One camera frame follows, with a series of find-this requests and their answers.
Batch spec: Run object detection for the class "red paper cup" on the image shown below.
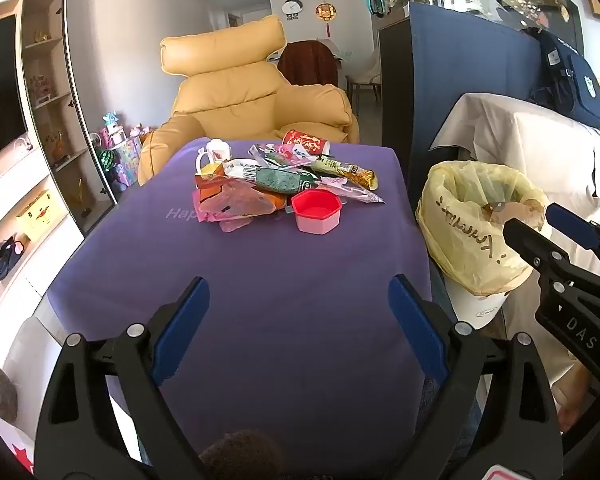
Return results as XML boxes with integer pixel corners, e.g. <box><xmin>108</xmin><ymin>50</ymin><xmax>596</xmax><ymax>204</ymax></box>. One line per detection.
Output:
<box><xmin>281</xmin><ymin>130</ymin><xmax>332</xmax><ymax>157</ymax></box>

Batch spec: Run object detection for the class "clear wrapper pink green print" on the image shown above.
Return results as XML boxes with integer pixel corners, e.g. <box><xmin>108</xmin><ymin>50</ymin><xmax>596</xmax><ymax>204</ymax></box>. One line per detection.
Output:
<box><xmin>250</xmin><ymin>142</ymin><xmax>312</xmax><ymax>167</ymax></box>

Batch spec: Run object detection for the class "person's right hand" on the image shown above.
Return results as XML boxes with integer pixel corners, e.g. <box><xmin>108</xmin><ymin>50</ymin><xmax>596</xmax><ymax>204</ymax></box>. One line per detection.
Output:
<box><xmin>556</xmin><ymin>367</ymin><xmax>600</xmax><ymax>433</ymax></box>

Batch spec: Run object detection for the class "black cabinet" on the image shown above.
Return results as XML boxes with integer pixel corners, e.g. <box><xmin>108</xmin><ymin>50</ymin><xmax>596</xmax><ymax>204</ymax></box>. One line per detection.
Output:
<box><xmin>378</xmin><ymin>15</ymin><xmax>414</xmax><ymax>153</ymax></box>

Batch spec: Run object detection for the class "purple tablecloth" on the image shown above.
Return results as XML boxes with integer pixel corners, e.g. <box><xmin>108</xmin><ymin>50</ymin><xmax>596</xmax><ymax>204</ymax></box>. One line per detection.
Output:
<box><xmin>47</xmin><ymin>137</ymin><xmax>433</xmax><ymax>480</ymax></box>

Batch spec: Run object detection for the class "brown chair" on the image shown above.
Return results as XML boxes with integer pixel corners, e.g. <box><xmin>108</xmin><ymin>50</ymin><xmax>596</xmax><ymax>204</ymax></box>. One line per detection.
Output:
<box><xmin>278</xmin><ymin>40</ymin><xmax>339</xmax><ymax>88</ymax></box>

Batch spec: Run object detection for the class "yellow box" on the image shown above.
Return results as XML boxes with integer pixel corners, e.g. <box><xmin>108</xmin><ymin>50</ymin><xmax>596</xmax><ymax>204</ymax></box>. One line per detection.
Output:
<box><xmin>16</xmin><ymin>190</ymin><xmax>52</xmax><ymax>241</ymax></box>

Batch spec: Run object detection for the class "white dining chair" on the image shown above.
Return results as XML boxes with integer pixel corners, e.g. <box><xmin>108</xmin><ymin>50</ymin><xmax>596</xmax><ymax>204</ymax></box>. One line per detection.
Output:
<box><xmin>346</xmin><ymin>55</ymin><xmax>382</xmax><ymax>116</ymax></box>

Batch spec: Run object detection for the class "blue cloth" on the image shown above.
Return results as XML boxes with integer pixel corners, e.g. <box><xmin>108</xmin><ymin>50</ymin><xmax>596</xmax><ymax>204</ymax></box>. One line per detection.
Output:
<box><xmin>409</xmin><ymin>2</ymin><xmax>556</xmax><ymax>201</ymax></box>

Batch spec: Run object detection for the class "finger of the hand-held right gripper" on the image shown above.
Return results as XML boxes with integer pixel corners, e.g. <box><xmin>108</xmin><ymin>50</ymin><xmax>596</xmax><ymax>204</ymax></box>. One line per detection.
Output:
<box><xmin>502</xmin><ymin>219</ymin><xmax>581</xmax><ymax>283</ymax></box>
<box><xmin>546</xmin><ymin>203</ymin><xmax>600</xmax><ymax>306</ymax></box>

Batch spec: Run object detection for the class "white sofa cover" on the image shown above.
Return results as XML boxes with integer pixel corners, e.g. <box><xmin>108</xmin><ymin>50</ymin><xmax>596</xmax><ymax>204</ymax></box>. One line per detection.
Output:
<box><xmin>430</xmin><ymin>92</ymin><xmax>600</xmax><ymax>411</ymax></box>

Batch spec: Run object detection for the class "white display shelf unit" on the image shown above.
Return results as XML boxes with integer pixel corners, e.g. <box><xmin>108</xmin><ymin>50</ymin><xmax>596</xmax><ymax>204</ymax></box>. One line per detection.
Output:
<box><xmin>0</xmin><ymin>0</ymin><xmax>118</xmax><ymax>321</ymax></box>

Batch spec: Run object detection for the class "small white yellow toy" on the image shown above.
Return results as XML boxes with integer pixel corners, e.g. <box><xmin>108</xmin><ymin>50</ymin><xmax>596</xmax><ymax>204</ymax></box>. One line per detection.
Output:
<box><xmin>196</xmin><ymin>140</ymin><xmax>232</xmax><ymax>175</ymax></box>

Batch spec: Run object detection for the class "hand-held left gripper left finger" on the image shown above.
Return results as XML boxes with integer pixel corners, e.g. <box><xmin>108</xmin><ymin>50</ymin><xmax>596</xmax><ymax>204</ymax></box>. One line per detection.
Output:
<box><xmin>34</xmin><ymin>276</ymin><xmax>211</xmax><ymax>480</ymax></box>

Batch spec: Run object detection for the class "green snack packet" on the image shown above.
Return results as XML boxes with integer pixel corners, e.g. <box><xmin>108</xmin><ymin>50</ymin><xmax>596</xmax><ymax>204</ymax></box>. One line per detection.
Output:
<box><xmin>252</xmin><ymin>167</ymin><xmax>321</xmax><ymax>196</ymax></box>

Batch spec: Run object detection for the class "gold brown snack wrapper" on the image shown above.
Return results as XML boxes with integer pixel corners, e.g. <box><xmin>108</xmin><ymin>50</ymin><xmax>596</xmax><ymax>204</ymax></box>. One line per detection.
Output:
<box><xmin>310</xmin><ymin>156</ymin><xmax>381</xmax><ymax>191</ymax></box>

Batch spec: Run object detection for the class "yellow leather armchair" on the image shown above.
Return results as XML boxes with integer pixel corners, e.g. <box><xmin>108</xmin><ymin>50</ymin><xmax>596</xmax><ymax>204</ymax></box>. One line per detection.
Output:
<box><xmin>138</xmin><ymin>14</ymin><xmax>360</xmax><ymax>186</ymax></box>

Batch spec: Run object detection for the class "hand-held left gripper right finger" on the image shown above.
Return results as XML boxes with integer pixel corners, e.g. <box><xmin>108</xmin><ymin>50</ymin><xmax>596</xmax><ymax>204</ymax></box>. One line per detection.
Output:
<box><xmin>387</xmin><ymin>274</ymin><xmax>565</xmax><ymax>480</ymax></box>

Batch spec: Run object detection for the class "blue backpack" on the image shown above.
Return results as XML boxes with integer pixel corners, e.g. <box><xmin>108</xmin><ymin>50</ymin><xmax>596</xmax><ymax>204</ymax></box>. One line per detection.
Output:
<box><xmin>522</xmin><ymin>27</ymin><xmax>600</xmax><ymax>128</ymax></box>

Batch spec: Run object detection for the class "red gold hanging ornament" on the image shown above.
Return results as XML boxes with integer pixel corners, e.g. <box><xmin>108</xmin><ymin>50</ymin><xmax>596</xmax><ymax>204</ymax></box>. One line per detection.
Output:
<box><xmin>315</xmin><ymin>0</ymin><xmax>337</xmax><ymax>38</ymax></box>

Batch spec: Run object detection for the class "pink translucent wrapper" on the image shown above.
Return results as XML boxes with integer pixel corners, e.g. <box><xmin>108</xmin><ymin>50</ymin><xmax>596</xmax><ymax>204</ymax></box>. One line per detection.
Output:
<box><xmin>197</xmin><ymin>180</ymin><xmax>277</xmax><ymax>233</ymax></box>

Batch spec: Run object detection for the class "pile of colourful toys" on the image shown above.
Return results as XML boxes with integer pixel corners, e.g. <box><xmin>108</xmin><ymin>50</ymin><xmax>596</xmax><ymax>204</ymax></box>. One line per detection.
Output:
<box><xmin>90</xmin><ymin>112</ymin><xmax>153</xmax><ymax>193</ymax></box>

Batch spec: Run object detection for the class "black bag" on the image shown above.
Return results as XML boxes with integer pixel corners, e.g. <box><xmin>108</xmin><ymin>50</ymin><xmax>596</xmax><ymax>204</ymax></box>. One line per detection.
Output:
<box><xmin>0</xmin><ymin>235</ymin><xmax>27</xmax><ymax>281</ymax></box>

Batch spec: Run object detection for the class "red hexagonal plastic container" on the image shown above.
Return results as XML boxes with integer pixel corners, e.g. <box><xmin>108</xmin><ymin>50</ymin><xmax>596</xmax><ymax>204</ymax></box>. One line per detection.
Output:
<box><xmin>291</xmin><ymin>189</ymin><xmax>343</xmax><ymax>235</ymax></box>

